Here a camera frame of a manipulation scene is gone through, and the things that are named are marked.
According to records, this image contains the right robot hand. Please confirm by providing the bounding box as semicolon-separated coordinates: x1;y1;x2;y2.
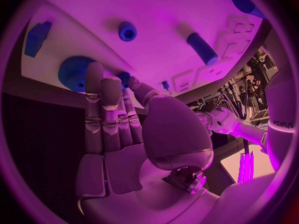
76;62;221;224

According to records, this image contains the white cable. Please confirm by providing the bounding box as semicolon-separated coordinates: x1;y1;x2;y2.
217;93;245;120

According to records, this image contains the short blue cylinder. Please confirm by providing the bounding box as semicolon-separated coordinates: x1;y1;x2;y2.
118;21;138;42

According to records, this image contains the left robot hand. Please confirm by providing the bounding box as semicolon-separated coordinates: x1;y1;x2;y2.
194;110;214;135

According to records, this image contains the long blue cylinder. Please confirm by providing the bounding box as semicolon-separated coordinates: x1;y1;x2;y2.
186;32;219;67

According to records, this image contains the white task board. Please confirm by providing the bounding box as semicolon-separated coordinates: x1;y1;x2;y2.
20;0;269;109

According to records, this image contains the small blue gear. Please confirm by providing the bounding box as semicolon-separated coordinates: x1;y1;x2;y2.
116;71;132;90

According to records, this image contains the thick blue cylinder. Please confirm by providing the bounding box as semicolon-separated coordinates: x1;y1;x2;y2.
230;0;268;20

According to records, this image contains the large blue gear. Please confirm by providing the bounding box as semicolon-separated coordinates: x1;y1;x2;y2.
58;55;98;93

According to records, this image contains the blue block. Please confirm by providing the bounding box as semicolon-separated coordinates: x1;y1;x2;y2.
23;21;53;58

